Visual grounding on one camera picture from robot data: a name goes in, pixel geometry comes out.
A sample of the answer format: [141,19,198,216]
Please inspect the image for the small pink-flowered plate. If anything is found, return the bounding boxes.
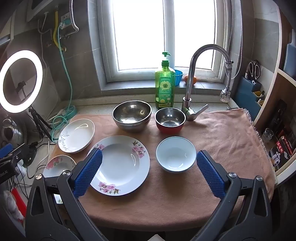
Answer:
[43,155,77,179]

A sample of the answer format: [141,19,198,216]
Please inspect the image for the blue plastic cup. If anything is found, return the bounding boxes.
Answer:
[174,70,184,86]

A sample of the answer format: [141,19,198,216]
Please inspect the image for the white water heater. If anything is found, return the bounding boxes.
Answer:
[25,0,56,22]

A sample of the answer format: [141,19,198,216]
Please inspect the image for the metal shower hose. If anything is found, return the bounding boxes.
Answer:
[233,0,243,79]

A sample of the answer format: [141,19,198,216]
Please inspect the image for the wooden shelf cabinet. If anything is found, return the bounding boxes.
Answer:
[253,0,296,183]

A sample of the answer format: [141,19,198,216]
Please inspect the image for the blue knife holder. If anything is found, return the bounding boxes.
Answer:
[235,76,265,121]

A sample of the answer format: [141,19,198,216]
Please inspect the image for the green dish soap bottle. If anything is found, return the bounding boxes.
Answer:
[154,52,176,110]

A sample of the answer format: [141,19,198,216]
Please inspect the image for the white framed window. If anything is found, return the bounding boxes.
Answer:
[97,0,236,84]

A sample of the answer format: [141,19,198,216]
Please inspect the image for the black tripod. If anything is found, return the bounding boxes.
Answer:
[28,107,52,141]

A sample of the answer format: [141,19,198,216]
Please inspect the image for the black box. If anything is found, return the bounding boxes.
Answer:
[272,100,288,130]

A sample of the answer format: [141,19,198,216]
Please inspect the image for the pink towel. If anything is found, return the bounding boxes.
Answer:
[47,108,275,229]

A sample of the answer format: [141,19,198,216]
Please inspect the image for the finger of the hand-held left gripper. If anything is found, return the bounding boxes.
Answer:
[0,143,13,159]
[5,144,30,166]

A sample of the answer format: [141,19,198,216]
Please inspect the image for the printed appliance box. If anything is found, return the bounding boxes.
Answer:
[269,136,296,172]

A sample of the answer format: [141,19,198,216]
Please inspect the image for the steel pot lid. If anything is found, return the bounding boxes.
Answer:
[1,118,27,149]

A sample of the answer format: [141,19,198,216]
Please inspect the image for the teal hose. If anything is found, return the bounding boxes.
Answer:
[52,39,77,143]

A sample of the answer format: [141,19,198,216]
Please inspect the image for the light blue ceramic bowl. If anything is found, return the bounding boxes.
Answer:
[156,136,197,173]

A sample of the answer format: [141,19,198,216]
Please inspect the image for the large pink-flowered white plate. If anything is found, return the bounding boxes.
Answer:
[87,136,151,196]

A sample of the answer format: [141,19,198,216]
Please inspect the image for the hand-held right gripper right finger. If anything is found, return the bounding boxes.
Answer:
[190,149,272,241]

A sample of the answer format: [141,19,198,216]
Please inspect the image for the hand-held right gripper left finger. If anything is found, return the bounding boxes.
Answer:
[25,148,109,241]

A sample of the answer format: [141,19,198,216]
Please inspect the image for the white ring light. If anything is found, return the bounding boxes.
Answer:
[0,50,43,113]

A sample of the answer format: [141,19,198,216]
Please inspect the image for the chrome kitchen faucet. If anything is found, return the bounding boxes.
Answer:
[181,44,234,121]

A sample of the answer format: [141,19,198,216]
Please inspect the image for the light blue cutting board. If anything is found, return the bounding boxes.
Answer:
[282,43,296,72]

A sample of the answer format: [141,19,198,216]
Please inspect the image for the yellow pipe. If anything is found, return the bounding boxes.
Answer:
[53,10,59,47]

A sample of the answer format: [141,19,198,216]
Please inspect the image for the red steel-lined bowl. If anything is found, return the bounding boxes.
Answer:
[154,108,186,134]

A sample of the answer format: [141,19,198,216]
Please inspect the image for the teal hose holder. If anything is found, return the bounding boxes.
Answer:
[60,105,77,121]

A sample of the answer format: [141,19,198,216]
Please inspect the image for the white plate grey leaf print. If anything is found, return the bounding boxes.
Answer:
[57,119,96,153]

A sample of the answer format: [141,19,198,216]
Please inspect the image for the clear drinking glass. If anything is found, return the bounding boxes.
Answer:
[262,128,274,142]

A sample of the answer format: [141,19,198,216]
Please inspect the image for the black handled scissors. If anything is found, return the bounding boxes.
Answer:
[245,60,260,85]

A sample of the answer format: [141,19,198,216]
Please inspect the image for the wall socket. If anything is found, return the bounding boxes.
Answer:
[59,14,71,29]

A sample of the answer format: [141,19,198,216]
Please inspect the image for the metal flexible hose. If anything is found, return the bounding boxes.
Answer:
[68,0,79,37]

